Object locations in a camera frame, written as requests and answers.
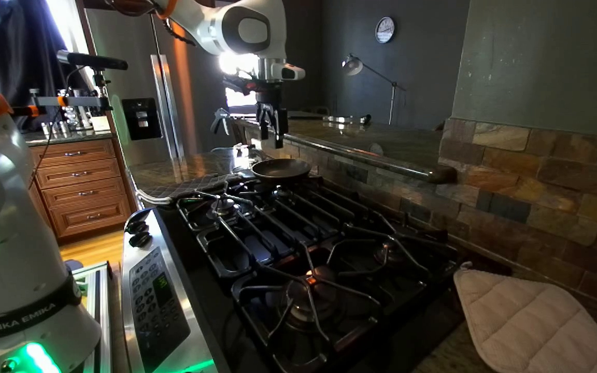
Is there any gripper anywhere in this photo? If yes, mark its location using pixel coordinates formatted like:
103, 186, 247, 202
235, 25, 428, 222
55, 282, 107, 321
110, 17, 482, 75
255, 83, 289, 150

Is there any black pan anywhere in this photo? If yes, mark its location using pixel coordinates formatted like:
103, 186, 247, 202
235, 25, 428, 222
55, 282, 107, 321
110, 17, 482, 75
250, 158, 312, 182

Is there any window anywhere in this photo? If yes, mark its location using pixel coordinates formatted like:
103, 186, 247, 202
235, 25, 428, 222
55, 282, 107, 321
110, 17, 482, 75
219, 52, 261, 116

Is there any dark quilted pot holder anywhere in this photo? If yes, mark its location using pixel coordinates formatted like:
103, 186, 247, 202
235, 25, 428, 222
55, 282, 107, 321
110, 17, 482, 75
137, 174, 229, 206

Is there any silver desk lamp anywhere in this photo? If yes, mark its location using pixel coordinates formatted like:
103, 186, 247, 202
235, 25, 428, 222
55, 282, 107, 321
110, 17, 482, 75
342, 53, 407, 125

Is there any stainless steel gas stove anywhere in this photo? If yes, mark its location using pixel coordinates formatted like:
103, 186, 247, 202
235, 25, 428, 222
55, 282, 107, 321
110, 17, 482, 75
121, 174, 466, 373

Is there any stainless steel refrigerator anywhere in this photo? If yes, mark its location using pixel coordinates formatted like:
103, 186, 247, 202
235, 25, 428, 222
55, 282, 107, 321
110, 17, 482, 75
78, 0, 211, 166

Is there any wooden drawer cabinet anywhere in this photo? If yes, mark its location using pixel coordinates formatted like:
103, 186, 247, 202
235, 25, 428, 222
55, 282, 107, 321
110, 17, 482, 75
28, 136, 134, 243

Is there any wooden drawer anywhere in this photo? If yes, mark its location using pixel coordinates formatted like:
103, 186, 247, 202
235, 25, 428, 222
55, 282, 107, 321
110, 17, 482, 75
30, 139, 117, 167
35, 159, 122, 189
41, 178, 126, 209
49, 197, 132, 238

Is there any group of glass jars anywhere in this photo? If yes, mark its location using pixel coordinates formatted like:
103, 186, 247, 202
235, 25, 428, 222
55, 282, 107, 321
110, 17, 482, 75
39, 88, 94, 136

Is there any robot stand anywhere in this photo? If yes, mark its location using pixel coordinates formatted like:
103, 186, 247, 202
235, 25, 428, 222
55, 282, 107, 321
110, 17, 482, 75
69, 261, 114, 373

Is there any dark curtain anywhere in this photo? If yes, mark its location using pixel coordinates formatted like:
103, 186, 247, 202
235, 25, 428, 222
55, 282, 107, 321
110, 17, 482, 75
0, 0, 79, 130

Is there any white quilted pot holder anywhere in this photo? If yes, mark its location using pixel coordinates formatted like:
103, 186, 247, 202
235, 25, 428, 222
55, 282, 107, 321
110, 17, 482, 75
453, 262, 597, 373

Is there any refrigerator door handle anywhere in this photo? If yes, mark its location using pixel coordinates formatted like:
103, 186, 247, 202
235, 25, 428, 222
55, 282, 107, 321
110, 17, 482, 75
150, 54, 184, 159

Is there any round wall clock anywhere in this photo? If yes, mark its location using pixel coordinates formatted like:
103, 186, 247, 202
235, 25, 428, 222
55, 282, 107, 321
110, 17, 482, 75
374, 16, 396, 45

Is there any camera on mount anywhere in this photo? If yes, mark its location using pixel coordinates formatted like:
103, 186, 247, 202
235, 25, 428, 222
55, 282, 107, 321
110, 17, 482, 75
11, 50, 129, 119

